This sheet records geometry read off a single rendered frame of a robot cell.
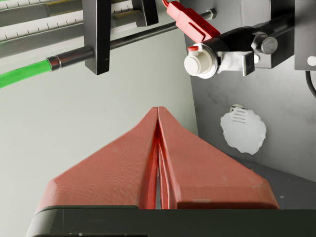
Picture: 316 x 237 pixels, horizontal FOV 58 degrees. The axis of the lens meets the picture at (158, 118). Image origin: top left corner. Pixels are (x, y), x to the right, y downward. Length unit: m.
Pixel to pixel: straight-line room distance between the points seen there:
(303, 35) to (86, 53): 0.25
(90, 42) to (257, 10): 0.20
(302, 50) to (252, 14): 0.07
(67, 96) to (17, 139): 0.10
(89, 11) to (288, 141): 0.41
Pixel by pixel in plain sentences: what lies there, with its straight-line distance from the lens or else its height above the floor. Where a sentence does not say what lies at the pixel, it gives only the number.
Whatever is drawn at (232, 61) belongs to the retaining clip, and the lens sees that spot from 0.22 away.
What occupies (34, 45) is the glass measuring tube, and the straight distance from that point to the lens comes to 0.42.
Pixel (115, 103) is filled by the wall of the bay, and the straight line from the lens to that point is 0.52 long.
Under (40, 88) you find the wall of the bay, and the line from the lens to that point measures 0.46.
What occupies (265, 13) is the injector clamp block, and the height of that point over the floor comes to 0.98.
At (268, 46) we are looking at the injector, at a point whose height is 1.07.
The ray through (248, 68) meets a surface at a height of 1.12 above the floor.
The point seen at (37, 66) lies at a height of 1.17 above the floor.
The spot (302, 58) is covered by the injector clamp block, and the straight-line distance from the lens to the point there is 0.34.
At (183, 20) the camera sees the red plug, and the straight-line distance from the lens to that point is 0.26.
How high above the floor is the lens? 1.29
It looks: 35 degrees down
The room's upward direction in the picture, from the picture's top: 119 degrees counter-clockwise
